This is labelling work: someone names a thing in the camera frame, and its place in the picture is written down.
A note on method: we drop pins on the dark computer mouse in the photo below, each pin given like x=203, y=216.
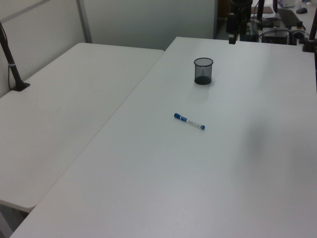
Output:
x=301, y=10

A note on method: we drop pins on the brown mouse pad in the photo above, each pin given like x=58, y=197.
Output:
x=262, y=9

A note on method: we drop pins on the black monitor stand pole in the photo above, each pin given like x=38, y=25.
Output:
x=260, y=11

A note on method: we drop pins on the grey control box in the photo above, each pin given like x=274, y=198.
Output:
x=275, y=36

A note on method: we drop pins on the black camera stand pole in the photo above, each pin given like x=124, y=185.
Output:
x=11, y=62

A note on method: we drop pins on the black mesh pen cup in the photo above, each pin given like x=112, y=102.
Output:
x=203, y=71

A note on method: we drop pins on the emergency stop button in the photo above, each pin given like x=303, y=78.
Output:
x=299, y=26

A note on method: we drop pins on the black keyboard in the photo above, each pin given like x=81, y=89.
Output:
x=288, y=17

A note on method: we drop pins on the blue and white marker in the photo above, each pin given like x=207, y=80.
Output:
x=189, y=121

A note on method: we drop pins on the white side table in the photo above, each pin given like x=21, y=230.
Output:
x=62, y=111

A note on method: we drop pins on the black clamped camera stand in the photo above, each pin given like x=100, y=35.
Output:
x=311, y=37

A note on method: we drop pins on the white cardboard box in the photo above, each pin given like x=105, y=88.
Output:
x=286, y=3

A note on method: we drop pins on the black Franka gripper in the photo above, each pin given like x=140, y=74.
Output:
x=239, y=7

